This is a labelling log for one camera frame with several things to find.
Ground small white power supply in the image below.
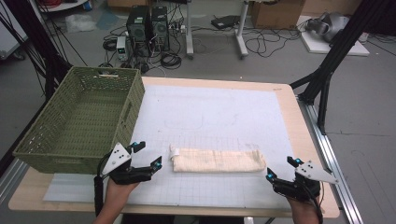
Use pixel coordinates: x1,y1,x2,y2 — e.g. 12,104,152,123
116,35,130,62

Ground person's right hand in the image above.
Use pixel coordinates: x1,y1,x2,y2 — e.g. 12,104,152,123
287,198,319,217

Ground flat cardboard box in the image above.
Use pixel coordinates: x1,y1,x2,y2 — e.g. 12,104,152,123
106,0,151,9

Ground coiled black cable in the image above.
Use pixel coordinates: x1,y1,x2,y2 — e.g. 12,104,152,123
160,51,183,71

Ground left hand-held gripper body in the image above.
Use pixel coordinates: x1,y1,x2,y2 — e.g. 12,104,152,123
101,142,154,186

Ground black flat device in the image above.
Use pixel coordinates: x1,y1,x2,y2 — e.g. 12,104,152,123
210,14,241,31

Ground white grid mat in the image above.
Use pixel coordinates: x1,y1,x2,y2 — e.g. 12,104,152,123
43,84,297,210

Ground black metal stand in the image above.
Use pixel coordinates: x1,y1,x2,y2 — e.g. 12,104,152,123
2,0,74,102
289,0,394,136

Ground cream towel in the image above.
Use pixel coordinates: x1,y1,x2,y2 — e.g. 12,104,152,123
169,143,268,174

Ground person's left hand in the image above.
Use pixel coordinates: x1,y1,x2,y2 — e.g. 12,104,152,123
104,179,140,203

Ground large cardboard box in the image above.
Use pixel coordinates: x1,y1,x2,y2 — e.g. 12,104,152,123
249,0,306,30

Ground loose black floor cables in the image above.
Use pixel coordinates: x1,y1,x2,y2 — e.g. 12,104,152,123
243,27,303,59

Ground white desk leg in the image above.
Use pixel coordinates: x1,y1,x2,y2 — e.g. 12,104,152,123
234,0,250,61
184,0,195,61

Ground black computer tower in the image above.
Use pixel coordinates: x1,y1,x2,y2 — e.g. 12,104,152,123
125,5,151,58
150,5,171,52

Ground green woven basket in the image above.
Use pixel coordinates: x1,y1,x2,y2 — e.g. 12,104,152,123
12,65,147,175

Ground grey headset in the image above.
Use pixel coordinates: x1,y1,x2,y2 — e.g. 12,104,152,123
304,11,351,44

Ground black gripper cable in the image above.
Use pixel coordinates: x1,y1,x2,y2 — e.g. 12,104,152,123
303,181,325,224
93,151,113,217

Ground white floor board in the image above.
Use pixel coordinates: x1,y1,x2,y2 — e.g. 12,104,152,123
296,14,371,58

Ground clear plastic bag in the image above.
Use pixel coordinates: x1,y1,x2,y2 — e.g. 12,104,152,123
64,13,98,35

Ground white power strip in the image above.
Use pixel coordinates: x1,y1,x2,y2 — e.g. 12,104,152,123
168,23,189,35

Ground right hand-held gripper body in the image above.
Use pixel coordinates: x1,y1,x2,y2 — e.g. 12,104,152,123
272,160,340,203

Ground aluminium rail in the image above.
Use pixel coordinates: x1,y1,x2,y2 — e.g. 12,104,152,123
0,158,31,204
296,95,364,224

